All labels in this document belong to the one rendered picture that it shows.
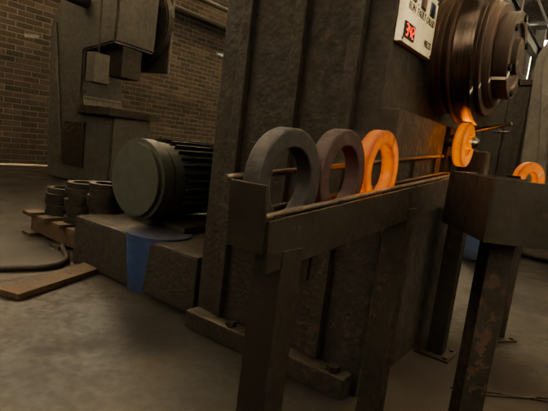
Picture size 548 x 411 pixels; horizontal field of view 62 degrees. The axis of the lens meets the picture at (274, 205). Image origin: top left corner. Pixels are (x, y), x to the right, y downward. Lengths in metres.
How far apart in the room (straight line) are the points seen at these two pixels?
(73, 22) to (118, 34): 0.65
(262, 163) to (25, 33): 6.64
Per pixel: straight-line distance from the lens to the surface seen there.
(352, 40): 1.43
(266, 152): 0.71
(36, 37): 7.30
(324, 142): 0.88
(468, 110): 1.67
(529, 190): 1.09
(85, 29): 5.73
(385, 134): 1.08
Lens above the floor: 0.74
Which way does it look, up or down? 8 degrees down
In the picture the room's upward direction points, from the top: 7 degrees clockwise
